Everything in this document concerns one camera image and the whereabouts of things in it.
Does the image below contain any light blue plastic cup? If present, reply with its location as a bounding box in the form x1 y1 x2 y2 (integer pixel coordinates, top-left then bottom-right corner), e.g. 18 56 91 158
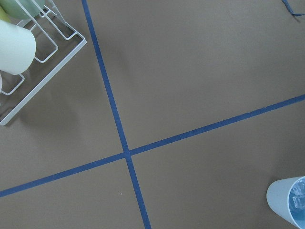
266 177 305 229

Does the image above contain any white cup in rack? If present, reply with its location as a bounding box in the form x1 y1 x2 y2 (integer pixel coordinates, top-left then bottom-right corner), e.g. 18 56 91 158
0 21 36 75

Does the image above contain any green cup in rack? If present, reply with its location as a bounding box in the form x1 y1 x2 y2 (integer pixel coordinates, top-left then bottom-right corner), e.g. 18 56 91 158
0 0 40 20

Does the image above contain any yellow cup in rack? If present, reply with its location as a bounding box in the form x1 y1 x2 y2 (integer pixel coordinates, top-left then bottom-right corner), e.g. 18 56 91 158
0 6 11 23

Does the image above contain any white wire cup rack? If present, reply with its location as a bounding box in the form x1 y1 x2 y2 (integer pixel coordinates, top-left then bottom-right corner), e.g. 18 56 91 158
0 0 87 125

